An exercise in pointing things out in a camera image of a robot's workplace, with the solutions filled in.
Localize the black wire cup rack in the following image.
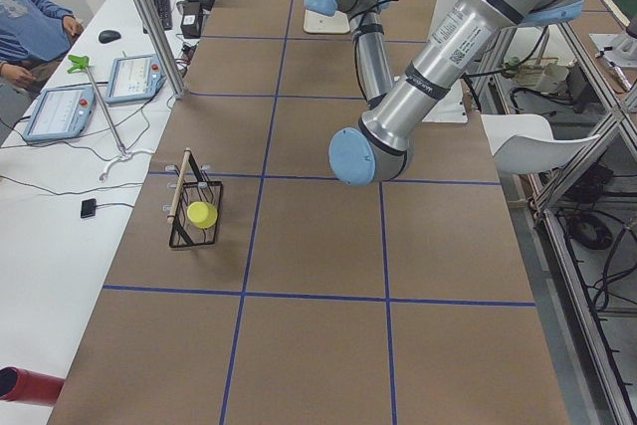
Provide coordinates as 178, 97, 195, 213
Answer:
167, 148, 224, 249

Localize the black computer mouse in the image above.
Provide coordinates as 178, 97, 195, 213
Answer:
98, 29, 121, 44

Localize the teach pendant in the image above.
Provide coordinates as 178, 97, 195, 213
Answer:
106, 55, 165, 105
23, 87, 96, 143

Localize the near teach pendant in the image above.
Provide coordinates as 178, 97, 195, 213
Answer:
23, 87, 96, 143

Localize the wooden rack handle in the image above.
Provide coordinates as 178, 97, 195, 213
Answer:
167, 147, 192, 225

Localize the far teach pendant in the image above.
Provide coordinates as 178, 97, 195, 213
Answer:
106, 55, 165, 105

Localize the person in blue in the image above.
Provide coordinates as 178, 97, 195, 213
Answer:
1, 0, 84, 95

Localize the yellow cup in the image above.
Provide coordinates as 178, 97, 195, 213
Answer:
186, 201, 218, 229

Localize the black box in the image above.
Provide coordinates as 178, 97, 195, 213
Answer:
180, 1, 203, 39

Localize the white chair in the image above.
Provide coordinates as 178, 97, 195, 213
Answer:
481, 113, 600, 174

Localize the small black device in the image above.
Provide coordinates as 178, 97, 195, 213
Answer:
80, 198, 98, 219

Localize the red cylinder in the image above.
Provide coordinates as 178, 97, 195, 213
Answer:
1, 366, 65, 406

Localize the metal reacher stick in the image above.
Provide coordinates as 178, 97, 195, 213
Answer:
68, 54, 154, 181

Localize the aluminium frame post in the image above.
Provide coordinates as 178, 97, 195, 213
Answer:
133, 0, 186, 100

